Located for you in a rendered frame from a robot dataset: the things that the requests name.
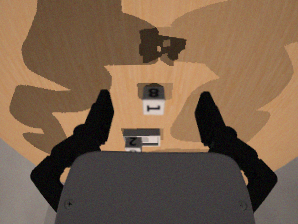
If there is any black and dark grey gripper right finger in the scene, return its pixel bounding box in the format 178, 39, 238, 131
195, 91, 278, 213

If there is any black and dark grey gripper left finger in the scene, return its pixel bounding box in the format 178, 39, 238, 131
30, 89, 114, 212

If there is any grey calendar cube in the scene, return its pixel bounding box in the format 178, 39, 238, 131
125, 137, 142, 151
142, 87, 165, 115

